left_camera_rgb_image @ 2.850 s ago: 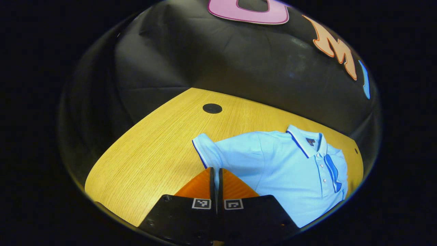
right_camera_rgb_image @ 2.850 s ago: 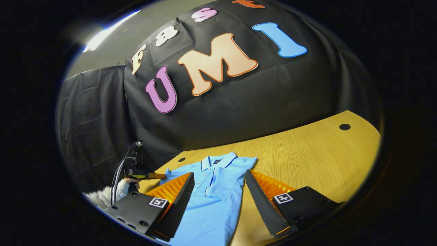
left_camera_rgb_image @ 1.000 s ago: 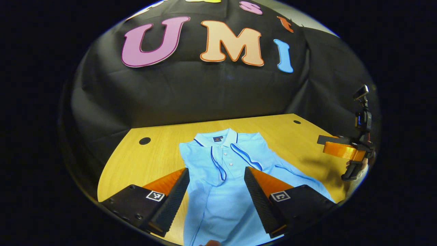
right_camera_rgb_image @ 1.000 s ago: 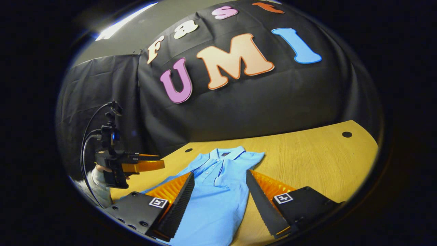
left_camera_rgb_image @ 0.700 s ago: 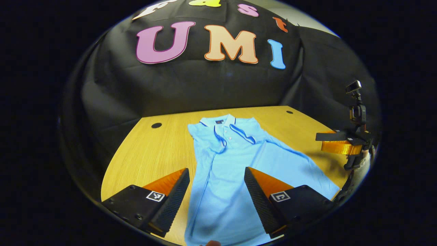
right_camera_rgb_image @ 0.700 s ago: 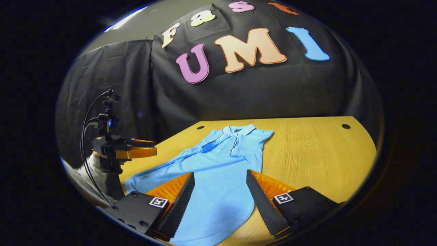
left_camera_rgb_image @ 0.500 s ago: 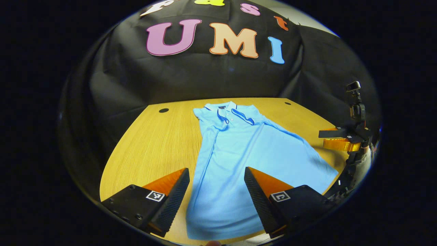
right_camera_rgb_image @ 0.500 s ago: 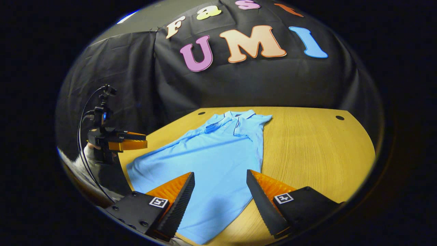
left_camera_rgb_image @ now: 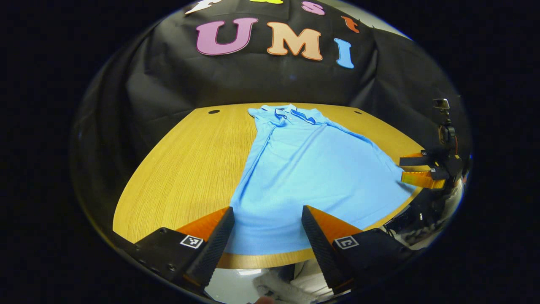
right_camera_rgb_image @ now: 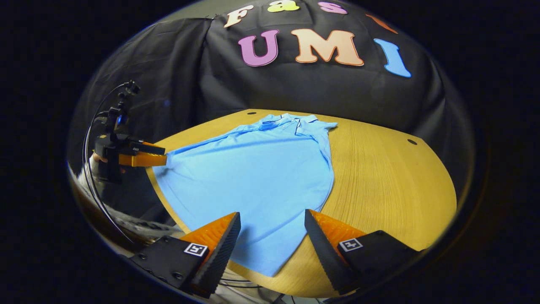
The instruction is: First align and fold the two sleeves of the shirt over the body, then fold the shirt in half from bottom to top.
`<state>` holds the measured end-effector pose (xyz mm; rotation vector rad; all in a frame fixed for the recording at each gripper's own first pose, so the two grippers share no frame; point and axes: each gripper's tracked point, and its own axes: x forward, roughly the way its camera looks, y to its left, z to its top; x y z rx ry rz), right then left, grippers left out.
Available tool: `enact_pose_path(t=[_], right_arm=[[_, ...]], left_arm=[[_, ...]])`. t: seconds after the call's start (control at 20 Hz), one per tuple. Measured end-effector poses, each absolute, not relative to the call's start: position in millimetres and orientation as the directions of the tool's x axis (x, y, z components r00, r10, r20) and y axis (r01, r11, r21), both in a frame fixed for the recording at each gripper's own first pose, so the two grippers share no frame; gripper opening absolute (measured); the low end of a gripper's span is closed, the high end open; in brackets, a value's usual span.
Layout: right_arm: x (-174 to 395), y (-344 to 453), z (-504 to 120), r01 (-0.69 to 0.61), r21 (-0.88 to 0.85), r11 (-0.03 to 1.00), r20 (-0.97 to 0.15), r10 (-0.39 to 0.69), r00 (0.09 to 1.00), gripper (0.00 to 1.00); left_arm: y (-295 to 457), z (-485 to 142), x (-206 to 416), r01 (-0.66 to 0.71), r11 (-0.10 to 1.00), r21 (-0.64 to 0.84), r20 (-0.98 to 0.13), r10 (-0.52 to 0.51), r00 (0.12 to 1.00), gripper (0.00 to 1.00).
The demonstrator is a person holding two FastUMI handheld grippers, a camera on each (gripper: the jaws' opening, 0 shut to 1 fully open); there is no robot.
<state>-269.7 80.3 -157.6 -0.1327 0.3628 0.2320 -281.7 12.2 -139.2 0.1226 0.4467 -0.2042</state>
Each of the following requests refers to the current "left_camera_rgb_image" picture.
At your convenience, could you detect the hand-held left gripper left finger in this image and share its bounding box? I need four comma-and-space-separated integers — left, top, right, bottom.
122, 206, 235, 292

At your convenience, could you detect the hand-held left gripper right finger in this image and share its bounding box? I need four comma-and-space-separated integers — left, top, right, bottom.
301, 205, 417, 295

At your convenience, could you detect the light blue T-shirt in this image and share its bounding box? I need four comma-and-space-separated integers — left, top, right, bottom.
224, 104, 418, 256

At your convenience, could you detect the black backdrop cloth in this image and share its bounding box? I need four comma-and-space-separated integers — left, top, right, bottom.
71, 0, 471, 237

